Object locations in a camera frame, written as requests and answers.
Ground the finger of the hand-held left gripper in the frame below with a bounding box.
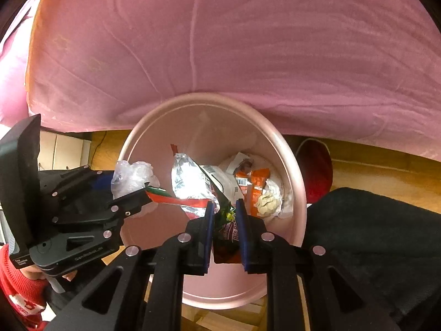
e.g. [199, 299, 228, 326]
[38, 165, 115, 201]
[53, 185, 153, 239]

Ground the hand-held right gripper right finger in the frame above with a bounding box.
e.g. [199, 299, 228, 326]
[235, 198, 402, 331]

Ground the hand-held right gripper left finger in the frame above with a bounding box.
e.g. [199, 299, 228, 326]
[52, 200, 216, 331]

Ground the clear plastic wrapper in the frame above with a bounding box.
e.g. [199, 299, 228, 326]
[111, 160, 162, 218]

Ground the beige paper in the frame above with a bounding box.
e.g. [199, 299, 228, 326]
[256, 193, 279, 217]

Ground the orange snack packet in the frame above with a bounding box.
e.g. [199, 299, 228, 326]
[235, 167, 271, 216]

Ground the silver foil snack packet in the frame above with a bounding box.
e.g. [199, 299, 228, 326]
[171, 152, 242, 264]

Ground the pink plastic bin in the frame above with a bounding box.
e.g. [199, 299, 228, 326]
[117, 92, 307, 311]

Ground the person's left forearm red sleeve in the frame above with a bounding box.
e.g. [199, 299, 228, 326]
[0, 245, 49, 328]

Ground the person's left hand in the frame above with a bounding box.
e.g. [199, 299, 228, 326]
[22, 266, 78, 282]

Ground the pale drawer cabinet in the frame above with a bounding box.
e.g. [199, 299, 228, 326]
[37, 132, 93, 172]

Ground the white printed wrapper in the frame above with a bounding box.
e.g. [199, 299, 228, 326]
[225, 151, 257, 176]

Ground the pink pillow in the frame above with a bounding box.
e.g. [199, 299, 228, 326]
[0, 34, 35, 128]

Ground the red round item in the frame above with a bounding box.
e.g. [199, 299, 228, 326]
[295, 138, 333, 204]

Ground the bed with white pink sheet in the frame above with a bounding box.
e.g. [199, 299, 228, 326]
[26, 0, 441, 161]

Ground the thin black cable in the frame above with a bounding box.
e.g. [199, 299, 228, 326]
[90, 131, 108, 161]

